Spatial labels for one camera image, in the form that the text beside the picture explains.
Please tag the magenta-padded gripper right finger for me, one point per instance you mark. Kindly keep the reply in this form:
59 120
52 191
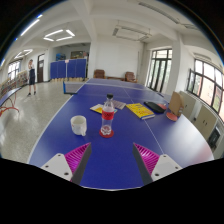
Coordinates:
166 165

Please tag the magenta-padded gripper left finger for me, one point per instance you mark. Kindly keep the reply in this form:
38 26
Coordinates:
55 165

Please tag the clear red-labelled drink bottle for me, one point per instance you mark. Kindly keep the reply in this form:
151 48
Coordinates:
107 116

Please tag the white cup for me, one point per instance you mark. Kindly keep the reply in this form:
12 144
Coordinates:
78 126

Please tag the red table tennis paddle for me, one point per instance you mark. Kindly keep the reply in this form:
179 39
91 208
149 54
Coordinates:
171 117
162 106

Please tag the black bin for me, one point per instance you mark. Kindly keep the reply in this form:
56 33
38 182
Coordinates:
214 137

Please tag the beige cabinet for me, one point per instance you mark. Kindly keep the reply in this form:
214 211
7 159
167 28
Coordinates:
190 101
205 121

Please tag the flat round red coaster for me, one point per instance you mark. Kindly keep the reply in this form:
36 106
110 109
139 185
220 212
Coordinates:
106 136

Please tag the black pouch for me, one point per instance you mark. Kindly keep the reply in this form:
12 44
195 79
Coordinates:
154 107

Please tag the brown cardboard box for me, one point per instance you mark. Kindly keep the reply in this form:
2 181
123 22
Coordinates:
176 103

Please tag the grey-purple book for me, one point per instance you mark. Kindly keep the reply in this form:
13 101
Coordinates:
120 104

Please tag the low blue-edged barrier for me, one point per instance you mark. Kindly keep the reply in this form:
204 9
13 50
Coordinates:
73 87

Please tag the blue table with red legs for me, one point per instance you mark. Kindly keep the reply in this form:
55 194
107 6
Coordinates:
8 95

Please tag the wide dark-framed window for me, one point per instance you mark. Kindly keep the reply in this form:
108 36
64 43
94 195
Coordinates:
206 86

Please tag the person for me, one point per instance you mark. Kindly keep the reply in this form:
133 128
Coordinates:
31 76

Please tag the shelf unit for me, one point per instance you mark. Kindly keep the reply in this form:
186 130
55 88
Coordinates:
13 83

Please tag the brown chair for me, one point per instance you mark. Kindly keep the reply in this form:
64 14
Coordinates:
99 74
130 77

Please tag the tall dark-framed window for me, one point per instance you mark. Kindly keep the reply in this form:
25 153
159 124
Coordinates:
159 70

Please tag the blue partition boards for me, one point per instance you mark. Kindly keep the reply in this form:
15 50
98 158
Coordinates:
68 69

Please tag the dark door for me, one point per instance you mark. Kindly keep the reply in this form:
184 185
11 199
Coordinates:
40 68

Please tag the small bright window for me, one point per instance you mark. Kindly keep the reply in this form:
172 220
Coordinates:
13 70

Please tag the square-shaped ceiling light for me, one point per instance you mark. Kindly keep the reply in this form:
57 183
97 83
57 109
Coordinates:
64 38
27 52

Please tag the ceiling air conditioner unit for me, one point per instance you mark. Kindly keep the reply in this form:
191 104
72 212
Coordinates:
131 33

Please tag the grey rectangular ceiling fixture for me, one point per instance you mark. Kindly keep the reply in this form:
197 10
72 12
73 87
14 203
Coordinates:
166 13

